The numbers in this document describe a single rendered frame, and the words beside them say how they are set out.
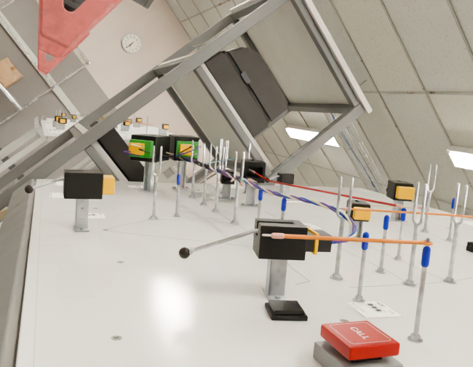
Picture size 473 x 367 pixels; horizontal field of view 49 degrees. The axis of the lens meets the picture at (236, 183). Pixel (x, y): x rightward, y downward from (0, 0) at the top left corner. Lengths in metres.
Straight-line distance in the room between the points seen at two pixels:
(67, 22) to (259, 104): 1.52
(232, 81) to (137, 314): 1.23
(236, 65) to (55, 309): 1.26
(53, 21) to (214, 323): 0.38
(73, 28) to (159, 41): 8.02
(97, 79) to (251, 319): 7.61
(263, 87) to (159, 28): 6.60
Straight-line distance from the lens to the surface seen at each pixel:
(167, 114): 8.29
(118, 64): 8.15
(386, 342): 0.48
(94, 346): 0.51
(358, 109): 1.83
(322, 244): 0.64
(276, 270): 0.65
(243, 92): 1.72
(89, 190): 0.90
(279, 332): 0.55
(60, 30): 0.26
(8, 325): 0.55
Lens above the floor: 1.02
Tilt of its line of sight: 10 degrees up
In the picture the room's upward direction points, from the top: 52 degrees clockwise
